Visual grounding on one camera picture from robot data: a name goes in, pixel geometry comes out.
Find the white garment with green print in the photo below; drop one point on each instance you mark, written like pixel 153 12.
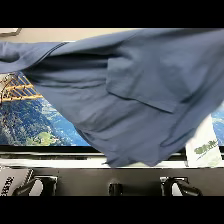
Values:
pixel 201 137

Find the silver frame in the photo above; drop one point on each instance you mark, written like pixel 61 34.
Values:
pixel 66 163

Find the blue long-sleeved shirt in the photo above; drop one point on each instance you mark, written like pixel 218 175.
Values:
pixel 133 100

